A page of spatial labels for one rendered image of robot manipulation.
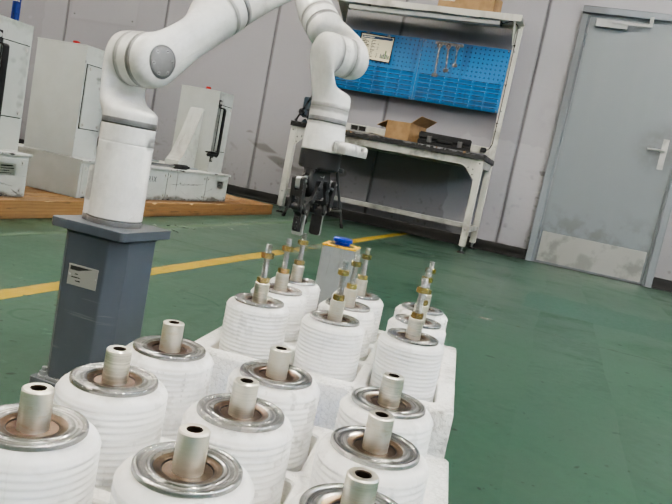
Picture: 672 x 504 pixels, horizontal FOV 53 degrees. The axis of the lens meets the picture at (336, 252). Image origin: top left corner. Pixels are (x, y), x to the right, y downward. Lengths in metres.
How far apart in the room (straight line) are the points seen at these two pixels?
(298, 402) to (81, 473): 0.24
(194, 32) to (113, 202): 0.32
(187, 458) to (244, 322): 0.53
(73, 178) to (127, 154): 2.30
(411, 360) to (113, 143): 0.61
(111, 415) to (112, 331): 0.62
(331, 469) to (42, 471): 0.21
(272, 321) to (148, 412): 0.42
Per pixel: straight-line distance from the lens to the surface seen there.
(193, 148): 4.57
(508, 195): 5.94
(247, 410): 0.59
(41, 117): 3.63
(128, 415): 0.60
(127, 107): 1.19
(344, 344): 0.97
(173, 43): 1.21
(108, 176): 1.20
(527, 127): 5.97
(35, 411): 0.52
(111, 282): 1.19
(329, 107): 1.20
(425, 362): 0.96
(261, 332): 0.99
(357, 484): 0.46
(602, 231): 5.92
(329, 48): 1.20
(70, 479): 0.52
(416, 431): 0.67
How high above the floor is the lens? 0.47
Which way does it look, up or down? 7 degrees down
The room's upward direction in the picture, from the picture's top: 11 degrees clockwise
